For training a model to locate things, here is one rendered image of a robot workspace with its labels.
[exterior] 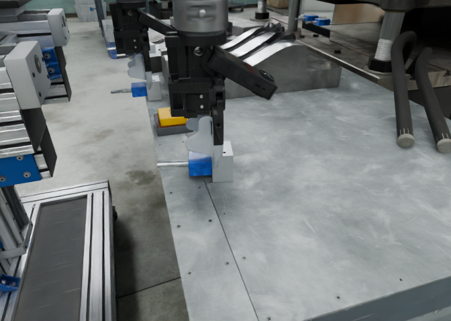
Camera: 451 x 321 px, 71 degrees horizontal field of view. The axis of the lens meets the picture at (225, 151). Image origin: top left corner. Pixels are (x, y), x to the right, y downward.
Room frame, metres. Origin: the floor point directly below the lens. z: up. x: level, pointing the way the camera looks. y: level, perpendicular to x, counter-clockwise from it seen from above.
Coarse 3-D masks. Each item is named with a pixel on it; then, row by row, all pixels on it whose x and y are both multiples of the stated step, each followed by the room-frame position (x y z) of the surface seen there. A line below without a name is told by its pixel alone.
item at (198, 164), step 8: (224, 144) 0.48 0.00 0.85; (192, 152) 0.48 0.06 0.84; (224, 152) 0.46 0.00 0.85; (232, 152) 0.46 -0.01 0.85; (176, 160) 0.46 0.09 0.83; (184, 160) 0.46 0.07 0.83; (192, 160) 0.45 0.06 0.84; (200, 160) 0.45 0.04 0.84; (208, 160) 0.45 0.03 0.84; (224, 160) 0.45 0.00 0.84; (232, 160) 0.45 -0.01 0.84; (160, 168) 0.46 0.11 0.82; (192, 168) 0.44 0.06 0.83; (200, 168) 0.45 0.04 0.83; (208, 168) 0.45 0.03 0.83; (224, 168) 0.45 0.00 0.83; (232, 168) 0.45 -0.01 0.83; (216, 176) 0.44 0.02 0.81; (224, 176) 0.45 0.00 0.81; (232, 176) 0.45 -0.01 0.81
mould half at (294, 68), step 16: (160, 48) 1.02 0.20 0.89; (224, 48) 1.05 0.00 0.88; (240, 48) 1.00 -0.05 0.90; (272, 48) 0.89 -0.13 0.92; (288, 48) 0.87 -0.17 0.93; (304, 48) 0.89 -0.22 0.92; (256, 64) 0.85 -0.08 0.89; (272, 64) 0.86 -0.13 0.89; (288, 64) 0.87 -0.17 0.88; (304, 64) 0.89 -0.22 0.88; (320, 64) 0.95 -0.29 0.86; (336, 64) 0.95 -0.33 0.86; (288, 80) 0.88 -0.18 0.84; (304, 80) 0.89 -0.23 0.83; (320, 80) 0.90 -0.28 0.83; (336, 80) 0.92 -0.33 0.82; (240, 96) 0.84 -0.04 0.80
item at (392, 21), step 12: (264, 0) 2.23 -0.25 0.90; (264, 12) 2.23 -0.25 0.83; (384, 24) 1.13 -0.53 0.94; (396, 24) 1.11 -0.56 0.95; (384, 36) 1.12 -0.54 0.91; (396, 36) 1.11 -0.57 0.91; (384, 48) 1.11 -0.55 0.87; (372, 60) 1.12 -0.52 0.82; (384, 60) 1.10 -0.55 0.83; (372, 72) 1.10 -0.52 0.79; (384, 72) 1.09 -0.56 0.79
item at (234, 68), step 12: (216, 48) 0.46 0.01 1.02; (216, 60) 0.44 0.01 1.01; (228, 60) 0.45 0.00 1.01; (240, 60) 0.48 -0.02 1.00; (228, 72) 0.45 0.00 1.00; (240, 72) 0.45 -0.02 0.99; (252, 72) 0.46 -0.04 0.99; (264, 72) 0.49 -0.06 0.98; (240, 84) 0.45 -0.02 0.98; (252, 84) 0.45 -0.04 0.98; (264, 84) 0.45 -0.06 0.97; (264, 96) 0.45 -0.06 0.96
